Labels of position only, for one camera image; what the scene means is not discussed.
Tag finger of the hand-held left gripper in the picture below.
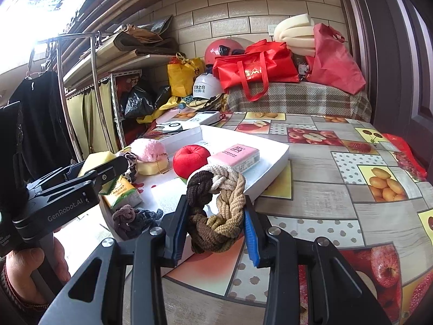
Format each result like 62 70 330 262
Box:
61 157 130 181
27 171 117 199

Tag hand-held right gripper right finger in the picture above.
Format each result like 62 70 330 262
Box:
244 196 395 325

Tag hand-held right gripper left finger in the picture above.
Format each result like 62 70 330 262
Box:
37 194 190 325

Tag yellow tissue pack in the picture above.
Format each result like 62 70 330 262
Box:
100 175 144 210

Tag pink fluffy plush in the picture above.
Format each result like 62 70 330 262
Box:
130 138 169 163

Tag brown braided rope knot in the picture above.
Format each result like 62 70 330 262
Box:
186 165 247 254

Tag white cardboard tray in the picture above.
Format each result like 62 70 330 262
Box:
63 125 290 271

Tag pink tissue pack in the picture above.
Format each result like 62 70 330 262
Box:
207 143 260 177

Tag person's left hand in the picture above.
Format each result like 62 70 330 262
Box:
5 237 71 308

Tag patterned scrunchie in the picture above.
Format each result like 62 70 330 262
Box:
122 152 139 181

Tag yellow curtain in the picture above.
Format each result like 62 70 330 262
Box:
66 81 116 158

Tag yellow round sponge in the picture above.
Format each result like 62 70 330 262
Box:
137 154 170 176

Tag red plush apple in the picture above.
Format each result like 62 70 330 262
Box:
172 144 212 180

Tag black plastic bag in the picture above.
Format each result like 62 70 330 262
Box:
123 86 156 119

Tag white flat box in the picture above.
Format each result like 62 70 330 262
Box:
154 125 204 147

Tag round white gadget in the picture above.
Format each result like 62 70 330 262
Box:
159 122 185 134

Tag black hanging garment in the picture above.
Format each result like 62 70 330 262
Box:
8 71 77 183

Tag fruit print tablecloth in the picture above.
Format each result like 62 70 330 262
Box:
122 110 433 325

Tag metal clothes rack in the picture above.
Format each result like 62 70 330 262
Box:
32 31 117 163

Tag metal storage shelf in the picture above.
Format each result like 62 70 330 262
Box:
63 49 170 150

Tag white electronic device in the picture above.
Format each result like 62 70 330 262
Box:
187 111 221 126

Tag yellow shopping bag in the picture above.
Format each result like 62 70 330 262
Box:
167 53 205 98

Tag white helmet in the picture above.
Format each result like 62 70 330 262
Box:
192 72 225 99

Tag folded cardboard pieces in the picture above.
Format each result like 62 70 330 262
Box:
113 15 178 58

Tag plaid blanket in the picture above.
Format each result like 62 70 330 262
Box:
225 81 372 122

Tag red helmet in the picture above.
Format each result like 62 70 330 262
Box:
204 38 254 68

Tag red tote bag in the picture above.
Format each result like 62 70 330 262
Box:
212 40 300 102

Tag red plastic bag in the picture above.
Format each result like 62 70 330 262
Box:
382 134 427 181

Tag red non-woven bag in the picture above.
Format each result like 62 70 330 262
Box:
306 23 366 95

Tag cream foam rolls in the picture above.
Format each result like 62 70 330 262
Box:
273 14 317 55

